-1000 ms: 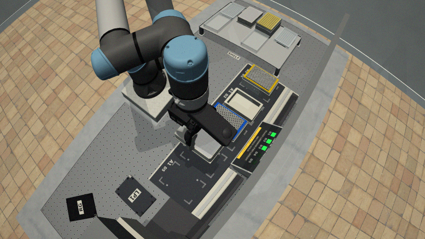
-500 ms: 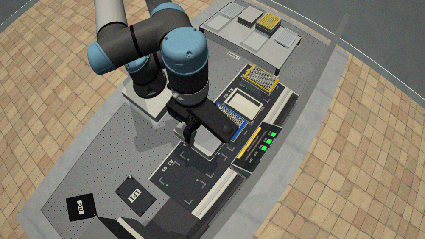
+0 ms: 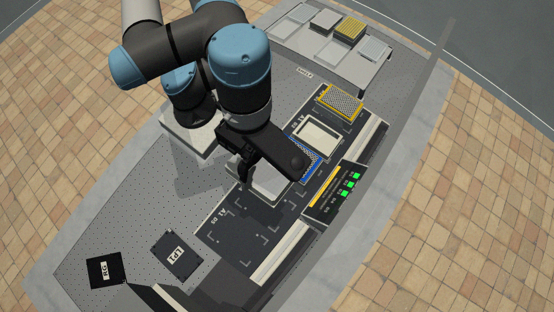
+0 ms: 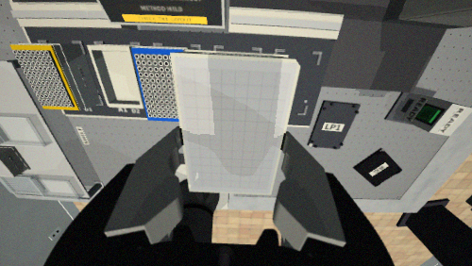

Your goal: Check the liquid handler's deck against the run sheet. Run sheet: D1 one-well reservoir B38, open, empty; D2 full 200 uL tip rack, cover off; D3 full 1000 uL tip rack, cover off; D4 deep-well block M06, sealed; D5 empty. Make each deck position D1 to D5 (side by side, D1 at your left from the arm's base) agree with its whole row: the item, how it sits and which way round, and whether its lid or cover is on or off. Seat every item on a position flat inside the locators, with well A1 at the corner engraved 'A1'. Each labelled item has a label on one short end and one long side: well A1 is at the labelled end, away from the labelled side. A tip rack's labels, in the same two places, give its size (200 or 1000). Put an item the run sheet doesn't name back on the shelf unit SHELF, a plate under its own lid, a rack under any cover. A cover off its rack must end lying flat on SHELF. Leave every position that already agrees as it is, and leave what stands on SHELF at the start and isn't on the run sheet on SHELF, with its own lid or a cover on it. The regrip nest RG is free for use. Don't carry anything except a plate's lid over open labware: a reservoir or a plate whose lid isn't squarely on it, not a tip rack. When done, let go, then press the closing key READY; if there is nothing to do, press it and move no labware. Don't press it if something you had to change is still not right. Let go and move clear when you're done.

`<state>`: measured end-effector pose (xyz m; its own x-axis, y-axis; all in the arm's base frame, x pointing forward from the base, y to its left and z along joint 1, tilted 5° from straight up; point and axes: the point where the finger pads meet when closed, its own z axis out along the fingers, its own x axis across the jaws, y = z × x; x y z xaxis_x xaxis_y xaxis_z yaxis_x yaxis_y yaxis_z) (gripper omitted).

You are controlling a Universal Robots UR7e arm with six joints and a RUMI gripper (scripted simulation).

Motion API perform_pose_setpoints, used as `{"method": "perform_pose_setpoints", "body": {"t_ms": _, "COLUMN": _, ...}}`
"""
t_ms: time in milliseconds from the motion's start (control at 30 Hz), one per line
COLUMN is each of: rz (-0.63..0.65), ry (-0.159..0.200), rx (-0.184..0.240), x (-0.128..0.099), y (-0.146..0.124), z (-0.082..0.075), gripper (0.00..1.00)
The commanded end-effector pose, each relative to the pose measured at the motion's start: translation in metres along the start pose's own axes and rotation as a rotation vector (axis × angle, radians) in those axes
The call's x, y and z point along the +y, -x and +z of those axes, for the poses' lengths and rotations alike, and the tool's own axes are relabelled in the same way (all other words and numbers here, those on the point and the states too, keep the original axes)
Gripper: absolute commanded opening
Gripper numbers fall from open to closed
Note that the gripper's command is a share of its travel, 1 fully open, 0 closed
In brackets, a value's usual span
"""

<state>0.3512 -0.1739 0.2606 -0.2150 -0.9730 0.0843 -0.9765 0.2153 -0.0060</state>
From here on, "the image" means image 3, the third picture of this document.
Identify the grey flat shelf table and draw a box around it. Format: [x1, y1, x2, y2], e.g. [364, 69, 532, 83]
[268, 22, 393, 100]

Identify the beige rectangular tray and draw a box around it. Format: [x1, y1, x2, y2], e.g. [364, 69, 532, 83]
[292, 115, 343, 162]

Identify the blue tip rack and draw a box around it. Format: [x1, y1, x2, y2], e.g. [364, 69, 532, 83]
[285, 134, 323, 195]

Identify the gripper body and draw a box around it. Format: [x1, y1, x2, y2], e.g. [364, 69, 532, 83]
[214, 116, 270, 165]

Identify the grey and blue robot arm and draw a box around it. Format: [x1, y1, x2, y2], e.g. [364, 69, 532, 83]
[108, 0, 312, 182]

